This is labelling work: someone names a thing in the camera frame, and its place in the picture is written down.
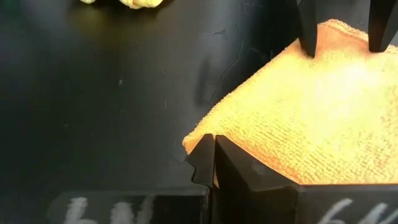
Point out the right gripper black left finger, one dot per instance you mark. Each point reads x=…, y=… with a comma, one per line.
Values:
x=174, y=207

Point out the deep orange microfiber towel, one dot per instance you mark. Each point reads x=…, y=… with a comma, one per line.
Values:
x=311, y=118

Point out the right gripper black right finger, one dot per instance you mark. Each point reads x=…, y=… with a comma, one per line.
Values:
x=264, y=202

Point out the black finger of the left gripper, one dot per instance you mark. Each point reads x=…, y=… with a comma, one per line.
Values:
x=382, y=25
x=308, y=28

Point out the yellow microfiber towel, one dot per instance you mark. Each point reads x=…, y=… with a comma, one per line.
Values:
x=140, y=3

